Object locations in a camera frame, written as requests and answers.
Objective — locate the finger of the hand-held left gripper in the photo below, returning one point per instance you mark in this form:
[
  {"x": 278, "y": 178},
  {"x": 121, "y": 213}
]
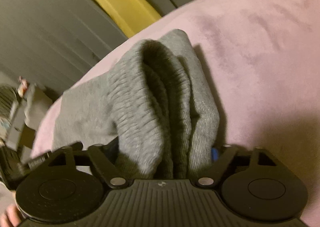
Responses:
[{"x": 40, "y": 161}]

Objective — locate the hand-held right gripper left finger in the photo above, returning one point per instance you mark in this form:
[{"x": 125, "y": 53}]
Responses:
[{"x": 100, "y": 160}]

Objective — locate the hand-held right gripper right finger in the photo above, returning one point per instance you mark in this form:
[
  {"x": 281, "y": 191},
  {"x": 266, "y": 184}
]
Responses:
[{"x": 220, "y": 159}]

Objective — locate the grey pants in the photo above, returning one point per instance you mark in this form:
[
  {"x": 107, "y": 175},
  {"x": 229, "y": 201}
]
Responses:
[{"x": 140, "y": 97}]

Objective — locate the person's left hand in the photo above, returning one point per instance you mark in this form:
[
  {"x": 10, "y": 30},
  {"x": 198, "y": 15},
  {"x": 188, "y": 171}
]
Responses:
[{"x": 10, "y": 217}]

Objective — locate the white cloud-shaped chair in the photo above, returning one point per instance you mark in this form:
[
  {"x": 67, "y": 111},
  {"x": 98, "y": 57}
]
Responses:
[{"x": 36, "y": 107}]

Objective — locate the striped round object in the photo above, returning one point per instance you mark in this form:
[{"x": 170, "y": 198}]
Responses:
[{"x": 7, "y": 101}]

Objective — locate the small pink white item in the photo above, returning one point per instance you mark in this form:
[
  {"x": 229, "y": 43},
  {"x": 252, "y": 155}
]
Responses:
[{"x": 23, "y": 86}]

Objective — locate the pink blanket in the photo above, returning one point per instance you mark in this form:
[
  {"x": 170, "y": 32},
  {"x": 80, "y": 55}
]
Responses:
[{"x": 255, "y": 67}]

